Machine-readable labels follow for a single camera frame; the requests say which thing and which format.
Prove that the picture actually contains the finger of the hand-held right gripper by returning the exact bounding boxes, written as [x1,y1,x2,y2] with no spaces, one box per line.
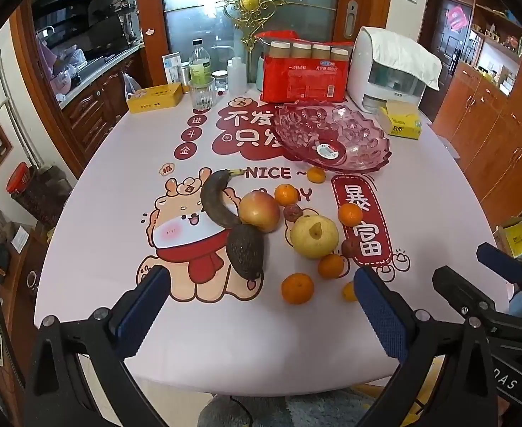
[432,266,522,335]
[476,242,522,286]

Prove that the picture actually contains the wooden kitchen counter cabinet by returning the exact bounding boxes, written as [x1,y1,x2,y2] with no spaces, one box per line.
[58,44,146,161]

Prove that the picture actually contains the clear plastic bag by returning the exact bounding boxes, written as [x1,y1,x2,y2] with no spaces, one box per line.
[122,71,142,101]

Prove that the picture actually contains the pink glass fruit bowl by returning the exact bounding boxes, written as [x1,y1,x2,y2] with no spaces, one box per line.
[272,101,392,174]

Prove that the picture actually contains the white towel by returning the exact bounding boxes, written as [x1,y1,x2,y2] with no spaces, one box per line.
[372,29,442,90]

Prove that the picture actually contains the red door hanging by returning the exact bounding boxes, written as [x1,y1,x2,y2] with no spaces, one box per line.
[448,4,470,32]

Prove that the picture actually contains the yellow tissue box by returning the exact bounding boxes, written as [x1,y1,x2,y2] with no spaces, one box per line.
[379,101,423,139]

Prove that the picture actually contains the yellow pear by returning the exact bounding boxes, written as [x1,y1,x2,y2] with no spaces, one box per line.
[290,215,340,259]

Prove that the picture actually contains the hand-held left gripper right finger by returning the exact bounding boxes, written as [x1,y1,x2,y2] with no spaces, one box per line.
[354,267,506,427]

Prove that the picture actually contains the dark green avocado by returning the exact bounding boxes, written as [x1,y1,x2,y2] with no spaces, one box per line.
[225,223,266,279]

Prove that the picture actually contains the dark overripe banana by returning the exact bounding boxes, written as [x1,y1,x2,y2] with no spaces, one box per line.
[200,168,246,227]

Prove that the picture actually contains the silver door handle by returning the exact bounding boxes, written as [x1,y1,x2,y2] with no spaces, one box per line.
[344,0,358,38]

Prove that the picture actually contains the clear drinking glass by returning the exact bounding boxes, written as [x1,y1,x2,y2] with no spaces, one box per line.
[189,77,216,110]

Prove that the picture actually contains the red yellow apple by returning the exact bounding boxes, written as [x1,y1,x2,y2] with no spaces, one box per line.
[238,190,280,233]

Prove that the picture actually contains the yellow cardboard carton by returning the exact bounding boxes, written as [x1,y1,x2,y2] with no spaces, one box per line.
[494,216,522,259]

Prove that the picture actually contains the jar with red lid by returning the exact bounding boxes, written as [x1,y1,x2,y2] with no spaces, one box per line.
[6,162,72,227]

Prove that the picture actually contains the red pack of cups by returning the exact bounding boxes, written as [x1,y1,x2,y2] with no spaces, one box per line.
[255,30,355,103]

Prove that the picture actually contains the white plastic bottle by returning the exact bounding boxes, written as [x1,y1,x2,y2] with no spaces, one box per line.
[226,58,245,95]

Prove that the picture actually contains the white and blue box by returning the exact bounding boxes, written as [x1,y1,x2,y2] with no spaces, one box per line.
[162,52,181,84]

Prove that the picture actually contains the pink plastic bags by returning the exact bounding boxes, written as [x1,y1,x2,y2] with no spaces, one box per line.
[36,38,86,99]

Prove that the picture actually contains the clear bottle with green label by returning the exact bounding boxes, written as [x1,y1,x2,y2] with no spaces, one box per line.
[189,38,212,85]

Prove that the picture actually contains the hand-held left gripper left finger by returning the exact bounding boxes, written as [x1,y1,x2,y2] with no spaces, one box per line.
[23,265,171,427]

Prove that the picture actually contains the flat yellow box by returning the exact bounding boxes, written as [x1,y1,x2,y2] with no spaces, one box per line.
[126,83,183,113]

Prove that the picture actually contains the white countertop appliance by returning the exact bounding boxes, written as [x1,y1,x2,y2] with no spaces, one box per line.
[347,27,426,114]

